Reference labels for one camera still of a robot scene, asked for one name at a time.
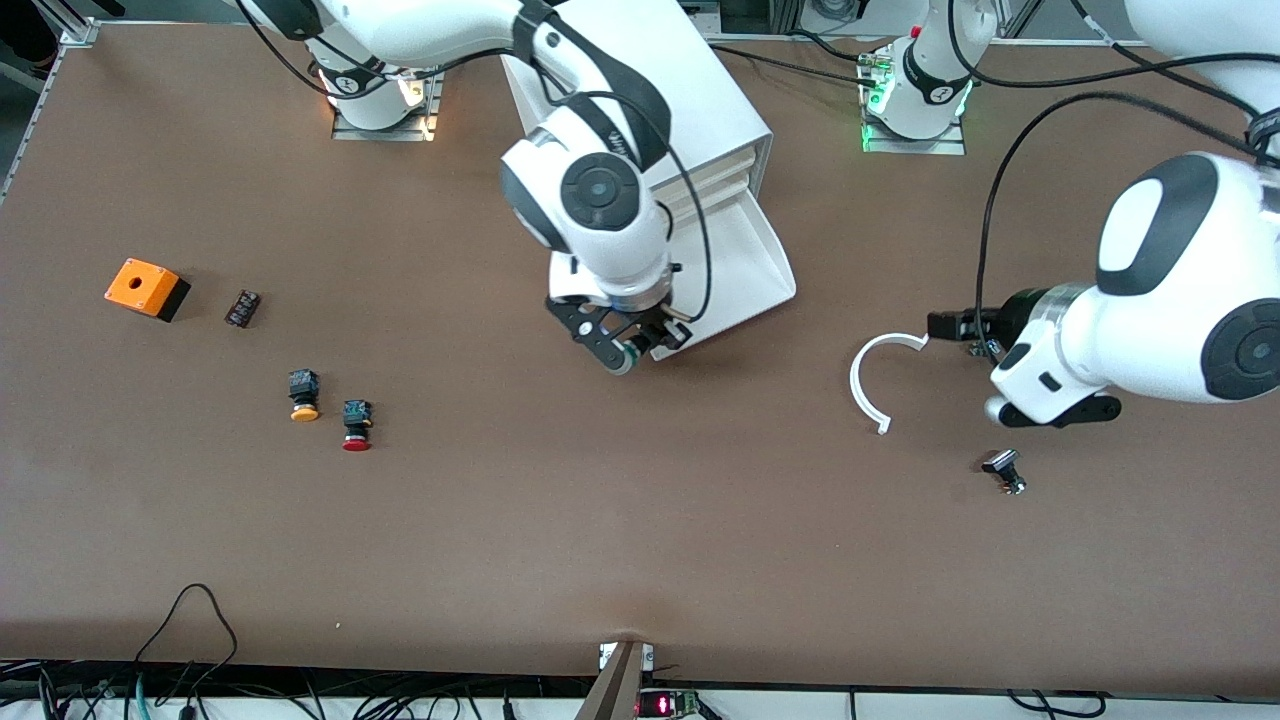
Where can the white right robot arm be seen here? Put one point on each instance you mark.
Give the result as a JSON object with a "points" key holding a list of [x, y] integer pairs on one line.
{"points": [[600, 200]]}

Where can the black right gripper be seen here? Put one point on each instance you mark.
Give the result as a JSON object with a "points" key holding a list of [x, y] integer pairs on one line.
{"points": [[655, 328]]}

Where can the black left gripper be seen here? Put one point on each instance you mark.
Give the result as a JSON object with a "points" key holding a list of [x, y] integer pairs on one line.
{"points": [[1020, 308]]}

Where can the orange button enclosure box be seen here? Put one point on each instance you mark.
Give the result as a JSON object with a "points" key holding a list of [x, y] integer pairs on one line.
{"points": [[140, 285]]}

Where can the yellow push button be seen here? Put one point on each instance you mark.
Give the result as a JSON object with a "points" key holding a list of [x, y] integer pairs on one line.
{"points": [[304, 390]]}

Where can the white drawer cabinet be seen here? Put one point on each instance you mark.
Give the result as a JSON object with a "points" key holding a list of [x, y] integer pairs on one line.
{"points": [[700, 90]]}

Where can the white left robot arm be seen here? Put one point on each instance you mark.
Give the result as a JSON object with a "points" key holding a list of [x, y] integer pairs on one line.
{"points": [[1170, 300]]}

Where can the white drawer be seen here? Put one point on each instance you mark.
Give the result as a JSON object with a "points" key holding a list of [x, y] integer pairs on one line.
{"points": [[735, 165], [750, 260], [740, 185]]}

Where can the white mount bracket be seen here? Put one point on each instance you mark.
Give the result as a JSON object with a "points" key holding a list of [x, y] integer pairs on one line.
{"points": [[650, 657]]}

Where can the brown camera mount post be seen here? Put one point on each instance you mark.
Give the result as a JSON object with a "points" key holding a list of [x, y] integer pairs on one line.
{"points": [[615, 690]]}

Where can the white semicircular plastic bracket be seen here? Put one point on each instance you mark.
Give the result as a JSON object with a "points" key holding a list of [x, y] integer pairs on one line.
{"points": [[855, 385]]}

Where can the white top drawer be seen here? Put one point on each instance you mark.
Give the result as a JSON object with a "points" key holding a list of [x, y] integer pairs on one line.
{"points": [[735, 165]]}

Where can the black switch with white face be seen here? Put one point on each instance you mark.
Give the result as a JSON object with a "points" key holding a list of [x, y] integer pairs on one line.
{"points": [[1003, 465]]}

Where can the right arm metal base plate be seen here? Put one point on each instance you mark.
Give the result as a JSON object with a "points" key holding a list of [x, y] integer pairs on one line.
{"points": [[350, 130]]}

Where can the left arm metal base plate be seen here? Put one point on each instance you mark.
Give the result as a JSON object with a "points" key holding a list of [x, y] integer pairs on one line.
{"points": [[940, 148]]}

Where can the small black terminal block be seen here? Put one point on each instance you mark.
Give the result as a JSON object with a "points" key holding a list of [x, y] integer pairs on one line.
{"points": [[243, 308]]}

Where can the white bottom drawer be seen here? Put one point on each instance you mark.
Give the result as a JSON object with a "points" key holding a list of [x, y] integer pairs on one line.
{"points": [[750, 260]]}

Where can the red push button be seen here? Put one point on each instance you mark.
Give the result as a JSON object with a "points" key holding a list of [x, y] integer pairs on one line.
{"points": [[357, 415]]}

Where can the aluminium corner profile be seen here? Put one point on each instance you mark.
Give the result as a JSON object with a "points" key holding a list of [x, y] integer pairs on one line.
{"points": [[75, 30]]}

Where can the white middle drawer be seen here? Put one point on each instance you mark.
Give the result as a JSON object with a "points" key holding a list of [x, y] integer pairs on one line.
{"points": [[740, 185]]}

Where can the device with red display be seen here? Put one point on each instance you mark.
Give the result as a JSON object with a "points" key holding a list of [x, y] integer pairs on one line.
{"points": [[665, 705]]}

